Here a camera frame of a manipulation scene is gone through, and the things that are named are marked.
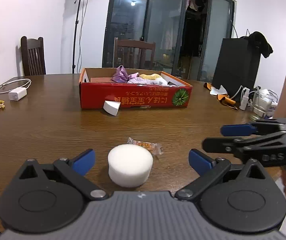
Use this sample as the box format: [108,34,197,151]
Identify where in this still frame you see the white round sponge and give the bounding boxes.
[108,144,153,188]

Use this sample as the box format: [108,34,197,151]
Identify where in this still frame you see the white wedge sponge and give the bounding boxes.
[103,100,121,116]

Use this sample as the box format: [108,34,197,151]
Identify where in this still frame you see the yellow white plush toy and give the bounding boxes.
[139,73,168,86]

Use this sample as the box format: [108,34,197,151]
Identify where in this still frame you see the purple satin bow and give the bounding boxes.
[112,65,139,83]

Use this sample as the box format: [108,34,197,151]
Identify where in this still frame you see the brown scouring sponge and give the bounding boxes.
[90,77,113,83]

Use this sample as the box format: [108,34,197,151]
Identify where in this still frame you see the glass jar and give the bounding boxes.
[251,89,273,121]

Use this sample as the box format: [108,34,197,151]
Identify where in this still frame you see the orange white cloth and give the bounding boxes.
[204,82,238,110]

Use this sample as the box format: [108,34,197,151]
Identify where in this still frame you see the orange candy wrapper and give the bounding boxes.
[127,137,164,155]

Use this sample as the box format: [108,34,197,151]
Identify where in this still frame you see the black bag on table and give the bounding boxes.
[212,38,260,96]

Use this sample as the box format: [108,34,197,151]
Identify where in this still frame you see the orange cardboard box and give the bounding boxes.
[79,68,193,109]

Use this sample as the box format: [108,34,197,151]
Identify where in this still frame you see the black garment on bag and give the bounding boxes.
[247,31,274,59]

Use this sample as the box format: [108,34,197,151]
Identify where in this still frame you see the white charger adapter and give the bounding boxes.
[8,87,27,101]

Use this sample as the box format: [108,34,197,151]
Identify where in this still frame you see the dark wooden chair left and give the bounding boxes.
[21,36,46,76]

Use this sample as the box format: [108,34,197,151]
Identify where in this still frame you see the dark wooden chair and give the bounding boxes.
[112,37,156,69]
[21,36,46,76]

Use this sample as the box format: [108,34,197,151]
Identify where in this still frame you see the dark wooden chair right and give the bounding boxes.
[112,37,156,69]

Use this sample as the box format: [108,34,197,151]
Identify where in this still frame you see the sliding glass door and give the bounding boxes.
[102,0,235,82]

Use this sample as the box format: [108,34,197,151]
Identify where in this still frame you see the white chargers and cables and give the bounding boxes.
[228,85,278,118]

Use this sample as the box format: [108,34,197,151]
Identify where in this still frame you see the white charging cable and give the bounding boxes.
[0,78,32,95]

